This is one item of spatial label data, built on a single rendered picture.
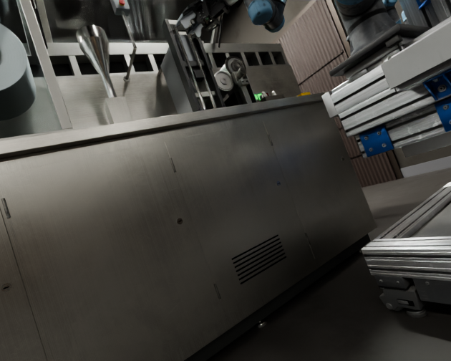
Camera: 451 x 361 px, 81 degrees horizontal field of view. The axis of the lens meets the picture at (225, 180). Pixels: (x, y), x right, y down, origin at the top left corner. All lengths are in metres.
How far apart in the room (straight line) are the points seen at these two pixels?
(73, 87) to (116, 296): 1.18
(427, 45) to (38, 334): 1.18
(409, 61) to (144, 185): 0.82
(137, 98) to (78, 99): 0.31
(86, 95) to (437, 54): 1.52
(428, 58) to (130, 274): 0.97
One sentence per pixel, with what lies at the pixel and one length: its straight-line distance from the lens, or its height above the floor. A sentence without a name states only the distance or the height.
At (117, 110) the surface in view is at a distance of 1.39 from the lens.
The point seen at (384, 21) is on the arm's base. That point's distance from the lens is 1.02.
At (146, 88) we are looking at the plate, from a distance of 1.79.
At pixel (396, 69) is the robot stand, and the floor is 0.70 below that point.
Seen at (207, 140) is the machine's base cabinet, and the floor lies 0.78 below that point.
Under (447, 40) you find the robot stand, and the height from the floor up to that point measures 0.70.
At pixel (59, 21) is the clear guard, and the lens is 1.87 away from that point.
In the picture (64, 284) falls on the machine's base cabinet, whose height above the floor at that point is 0.47.
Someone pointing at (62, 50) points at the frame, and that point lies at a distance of 1.85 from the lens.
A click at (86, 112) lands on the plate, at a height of 1.24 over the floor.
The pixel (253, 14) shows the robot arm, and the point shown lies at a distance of 1.02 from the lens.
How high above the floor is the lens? 0.55
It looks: 3 degrees up
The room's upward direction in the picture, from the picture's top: 20 degrees counter-clockwise
